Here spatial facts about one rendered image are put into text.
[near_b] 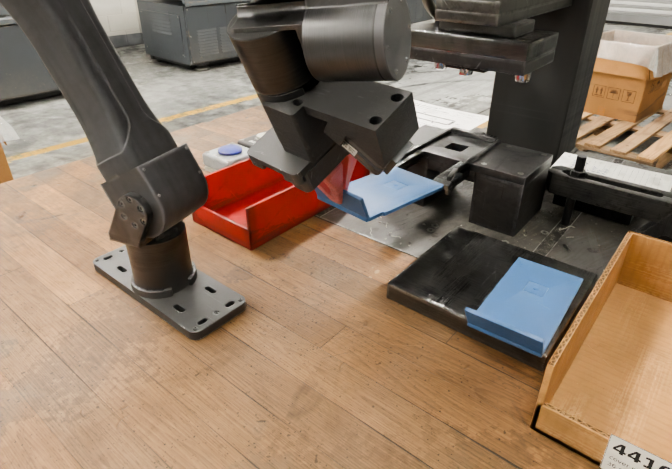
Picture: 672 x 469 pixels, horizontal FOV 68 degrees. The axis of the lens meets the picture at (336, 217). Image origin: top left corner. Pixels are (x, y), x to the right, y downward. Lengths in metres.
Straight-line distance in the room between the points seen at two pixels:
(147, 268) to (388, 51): 0.34
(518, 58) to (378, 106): 0.30
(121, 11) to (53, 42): 6.99
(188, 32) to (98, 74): 5.15
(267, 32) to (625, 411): 0.41
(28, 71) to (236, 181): 4.37
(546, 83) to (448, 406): 0.59
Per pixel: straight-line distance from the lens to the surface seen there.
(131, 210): 0.50
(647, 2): 10.04
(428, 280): 0.55
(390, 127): 0.35
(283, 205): 0.65
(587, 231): 0.75
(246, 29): 0.38
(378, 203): 0.53
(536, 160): 0.72
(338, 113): 0.36
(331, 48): 0.34
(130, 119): 0.50
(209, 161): 0.86
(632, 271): 0.64
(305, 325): 0.52
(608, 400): 0.50
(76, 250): 0.71
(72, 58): 0.51
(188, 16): 5.64
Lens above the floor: 1.24
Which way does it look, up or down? 29 degrees down
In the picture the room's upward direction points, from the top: straight up
